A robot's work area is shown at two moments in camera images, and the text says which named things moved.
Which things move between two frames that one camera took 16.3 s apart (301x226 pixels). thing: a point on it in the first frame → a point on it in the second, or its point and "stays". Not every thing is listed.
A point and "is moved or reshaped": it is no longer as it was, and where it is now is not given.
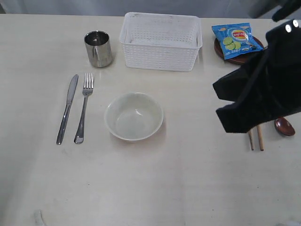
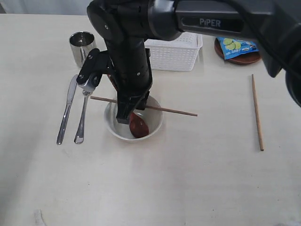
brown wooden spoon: (284, 126) → (138, 126)
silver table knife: (71, 92) stays
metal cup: (99, 48) is moved or reshaped
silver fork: (87, 89) stays
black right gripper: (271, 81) → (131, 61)
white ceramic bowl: (133, 116) stays
